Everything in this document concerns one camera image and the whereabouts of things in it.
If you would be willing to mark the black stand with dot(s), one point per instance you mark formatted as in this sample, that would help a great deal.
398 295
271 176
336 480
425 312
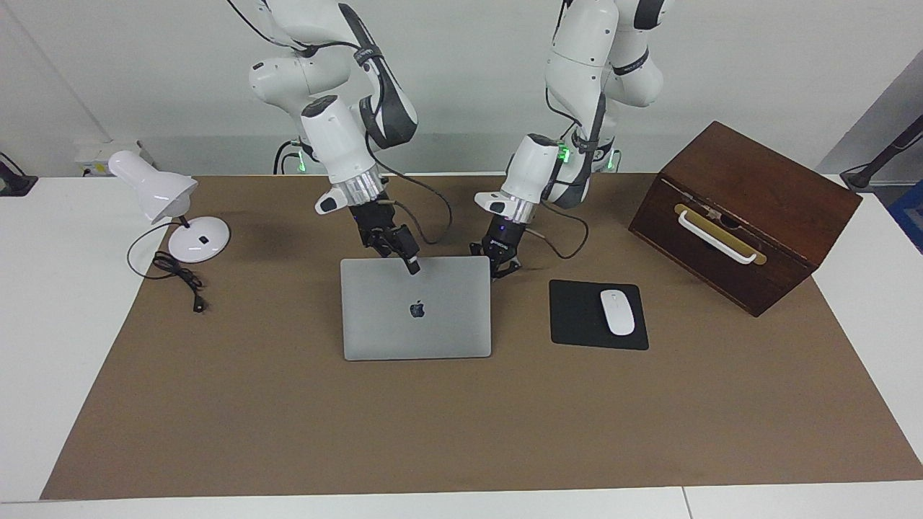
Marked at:
876 169

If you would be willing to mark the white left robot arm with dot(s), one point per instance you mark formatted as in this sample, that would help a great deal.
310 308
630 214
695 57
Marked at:
530 169

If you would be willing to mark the brown table mat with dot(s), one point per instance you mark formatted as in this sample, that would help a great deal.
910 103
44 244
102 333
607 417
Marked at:
288 418

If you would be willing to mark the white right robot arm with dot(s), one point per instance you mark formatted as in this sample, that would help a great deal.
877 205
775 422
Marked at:
335 144

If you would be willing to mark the white power strip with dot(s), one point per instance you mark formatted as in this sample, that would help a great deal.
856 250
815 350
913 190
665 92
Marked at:
94 155

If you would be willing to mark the white desk lamp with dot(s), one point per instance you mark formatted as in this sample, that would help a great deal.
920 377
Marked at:
155 187

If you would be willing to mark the blue object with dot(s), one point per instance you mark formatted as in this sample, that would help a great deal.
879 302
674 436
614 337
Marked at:
910 216

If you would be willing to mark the black clamp mount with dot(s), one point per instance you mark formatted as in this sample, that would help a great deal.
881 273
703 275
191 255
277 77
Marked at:
14 184

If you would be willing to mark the white computer mouse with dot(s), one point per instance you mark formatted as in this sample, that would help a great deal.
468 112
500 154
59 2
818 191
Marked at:
617 313

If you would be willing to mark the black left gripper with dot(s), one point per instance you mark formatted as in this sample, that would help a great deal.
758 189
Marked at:
503 241

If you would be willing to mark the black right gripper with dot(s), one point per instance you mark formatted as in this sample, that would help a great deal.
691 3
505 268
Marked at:
376 227

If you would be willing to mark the black mouse pad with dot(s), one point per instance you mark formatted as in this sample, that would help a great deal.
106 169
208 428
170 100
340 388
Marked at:
577 317

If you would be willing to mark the silver grey laptop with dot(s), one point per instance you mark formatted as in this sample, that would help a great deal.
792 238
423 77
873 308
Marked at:
417 317

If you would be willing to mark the dark brown wooden box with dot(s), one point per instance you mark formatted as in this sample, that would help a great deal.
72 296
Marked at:
779 187

